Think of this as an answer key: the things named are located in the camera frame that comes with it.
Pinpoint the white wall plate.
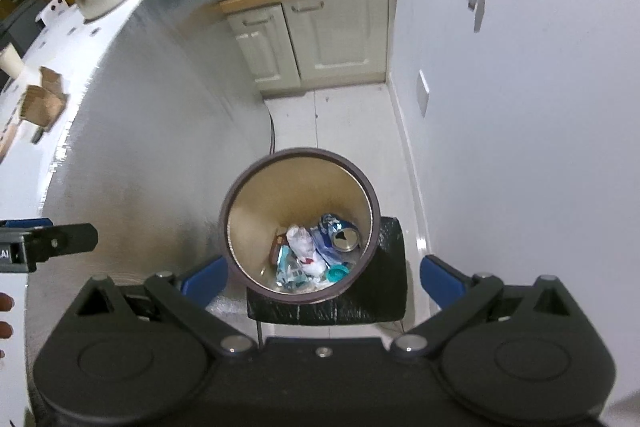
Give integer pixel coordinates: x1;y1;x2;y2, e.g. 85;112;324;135
417;69;431;118

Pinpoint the crumpled white plastic bag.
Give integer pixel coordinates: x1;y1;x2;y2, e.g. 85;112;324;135
286;224;326;275

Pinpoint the person's left hand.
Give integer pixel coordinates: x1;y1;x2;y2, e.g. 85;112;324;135
0;292;16;360

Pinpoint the black stool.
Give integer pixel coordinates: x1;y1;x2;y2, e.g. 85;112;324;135
246;217;407;326

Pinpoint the small brown cardboard piece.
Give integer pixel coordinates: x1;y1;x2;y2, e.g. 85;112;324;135
39;67;64;96

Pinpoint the cream floor cabinet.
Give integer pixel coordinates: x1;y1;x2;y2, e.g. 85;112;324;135
220;0;399;98

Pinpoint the round brown-rimmed trash bin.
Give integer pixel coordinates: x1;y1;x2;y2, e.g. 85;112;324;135
218;148;382;306

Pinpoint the black floor cable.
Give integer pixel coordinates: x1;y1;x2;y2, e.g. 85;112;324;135
266;108;279;156

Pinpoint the white counter with silver panel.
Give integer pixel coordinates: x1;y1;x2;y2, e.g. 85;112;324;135
0;0;275;427

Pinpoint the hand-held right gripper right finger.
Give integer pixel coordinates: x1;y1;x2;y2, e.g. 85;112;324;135
391;255;584;354

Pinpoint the large brown cardboard piece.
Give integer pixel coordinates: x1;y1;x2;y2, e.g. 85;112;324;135
19;85;69;128

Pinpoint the blue drink can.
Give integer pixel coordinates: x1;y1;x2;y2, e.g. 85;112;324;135
319;214;361;253

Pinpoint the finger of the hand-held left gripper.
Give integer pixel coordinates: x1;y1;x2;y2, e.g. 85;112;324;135
0;218;54;231
30;223;99;264

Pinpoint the teal printed packet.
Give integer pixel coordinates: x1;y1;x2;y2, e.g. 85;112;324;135
276;246;308;290

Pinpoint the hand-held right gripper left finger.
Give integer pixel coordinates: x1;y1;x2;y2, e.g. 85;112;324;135
65;255;252;356

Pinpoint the white cup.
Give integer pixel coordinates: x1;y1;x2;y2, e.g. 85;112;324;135
0;45;26;78

